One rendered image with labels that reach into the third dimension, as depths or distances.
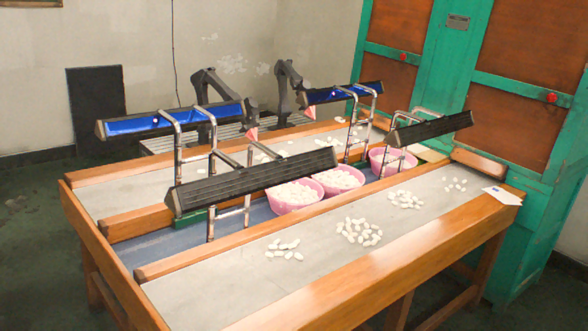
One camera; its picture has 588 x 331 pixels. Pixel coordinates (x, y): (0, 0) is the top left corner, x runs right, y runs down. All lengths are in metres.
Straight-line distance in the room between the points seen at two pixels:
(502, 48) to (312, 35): 2.28
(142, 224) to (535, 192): 1.84
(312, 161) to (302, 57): 3.04
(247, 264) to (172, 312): 0.31
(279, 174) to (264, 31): 3.40
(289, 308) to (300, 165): 0.45
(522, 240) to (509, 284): 0.28
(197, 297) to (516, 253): 1.78
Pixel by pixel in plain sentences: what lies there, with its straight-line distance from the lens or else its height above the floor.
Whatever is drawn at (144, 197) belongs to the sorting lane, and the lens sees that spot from 1.87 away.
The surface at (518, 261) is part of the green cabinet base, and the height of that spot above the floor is 0.37.
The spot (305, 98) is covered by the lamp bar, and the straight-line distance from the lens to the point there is 2.13.
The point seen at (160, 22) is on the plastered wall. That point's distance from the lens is 4.02.
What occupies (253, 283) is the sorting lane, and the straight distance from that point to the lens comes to 1.43.
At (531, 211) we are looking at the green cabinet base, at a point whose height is 0.68.
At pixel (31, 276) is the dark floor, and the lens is 2.77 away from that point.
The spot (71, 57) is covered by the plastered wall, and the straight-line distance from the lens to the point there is 3.80.
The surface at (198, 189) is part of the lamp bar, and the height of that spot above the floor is 1.09.
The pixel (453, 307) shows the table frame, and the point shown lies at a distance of 2.44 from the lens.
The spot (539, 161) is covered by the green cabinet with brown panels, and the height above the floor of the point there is 0.93.
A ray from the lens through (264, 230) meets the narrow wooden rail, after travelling 1.63.
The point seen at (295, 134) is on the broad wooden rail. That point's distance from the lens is 2.54.
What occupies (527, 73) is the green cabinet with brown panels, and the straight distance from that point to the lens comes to 2.37.
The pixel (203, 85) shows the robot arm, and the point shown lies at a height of 1.02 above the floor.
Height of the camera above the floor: 1.69
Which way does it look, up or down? 25 degrees down
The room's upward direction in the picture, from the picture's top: 7 degrees clockwise
